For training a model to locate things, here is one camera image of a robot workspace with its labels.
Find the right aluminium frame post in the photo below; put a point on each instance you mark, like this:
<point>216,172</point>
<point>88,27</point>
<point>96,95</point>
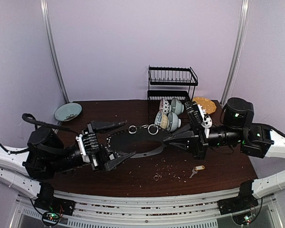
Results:
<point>239,44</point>

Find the aluminium front rail base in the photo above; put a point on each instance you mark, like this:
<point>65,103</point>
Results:
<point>187,211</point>

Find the aluminium frame post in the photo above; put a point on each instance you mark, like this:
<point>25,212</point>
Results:
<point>52,48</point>
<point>239,44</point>

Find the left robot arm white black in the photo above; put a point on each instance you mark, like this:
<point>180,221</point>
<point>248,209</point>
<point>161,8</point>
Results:
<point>46,155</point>

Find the white blue patterned bowl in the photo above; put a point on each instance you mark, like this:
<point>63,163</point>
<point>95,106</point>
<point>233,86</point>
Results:
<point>164,106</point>

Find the black wire dish rack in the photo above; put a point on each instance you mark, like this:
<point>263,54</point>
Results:
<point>168,83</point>

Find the pale green bowl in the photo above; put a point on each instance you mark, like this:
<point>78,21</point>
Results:
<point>176,106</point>
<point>174,122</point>

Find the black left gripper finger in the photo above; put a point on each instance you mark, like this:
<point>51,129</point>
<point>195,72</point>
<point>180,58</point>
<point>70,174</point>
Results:
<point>104,127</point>
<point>116,159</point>

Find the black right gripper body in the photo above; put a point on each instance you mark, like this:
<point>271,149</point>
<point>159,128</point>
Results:
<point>197,137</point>

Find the key with yellow tag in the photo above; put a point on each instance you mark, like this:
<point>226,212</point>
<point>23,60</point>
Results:
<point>196,169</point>

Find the pale green bowl rear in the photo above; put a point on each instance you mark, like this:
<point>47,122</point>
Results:
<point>176,106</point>

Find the light blue floral plate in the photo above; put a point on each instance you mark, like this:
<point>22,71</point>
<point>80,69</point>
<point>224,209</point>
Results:
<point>68,112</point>

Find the yellow dotted plate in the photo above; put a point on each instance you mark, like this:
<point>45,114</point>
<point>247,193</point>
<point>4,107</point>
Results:
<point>207,105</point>

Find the beige blue patterned bowl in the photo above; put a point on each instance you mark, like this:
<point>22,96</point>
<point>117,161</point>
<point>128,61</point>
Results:
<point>161,120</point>

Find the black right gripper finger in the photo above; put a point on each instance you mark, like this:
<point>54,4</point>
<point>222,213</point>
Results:
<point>183,134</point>
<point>184,145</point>

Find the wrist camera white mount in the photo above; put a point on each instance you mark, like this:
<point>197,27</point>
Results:
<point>206,121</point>
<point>83,153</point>

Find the pale green bowl front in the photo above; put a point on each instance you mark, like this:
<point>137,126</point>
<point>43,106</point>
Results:
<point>174,122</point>

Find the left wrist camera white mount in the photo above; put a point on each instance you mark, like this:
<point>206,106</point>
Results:
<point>83,153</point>

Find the left aluminium frame post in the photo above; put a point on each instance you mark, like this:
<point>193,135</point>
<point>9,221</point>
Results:
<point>52,48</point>

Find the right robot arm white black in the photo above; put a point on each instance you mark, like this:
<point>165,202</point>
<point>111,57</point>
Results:
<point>255,139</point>

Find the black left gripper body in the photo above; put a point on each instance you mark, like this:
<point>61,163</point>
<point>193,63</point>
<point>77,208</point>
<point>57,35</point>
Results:
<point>93,149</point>

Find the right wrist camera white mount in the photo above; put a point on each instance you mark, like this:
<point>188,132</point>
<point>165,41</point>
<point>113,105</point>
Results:
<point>206,121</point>

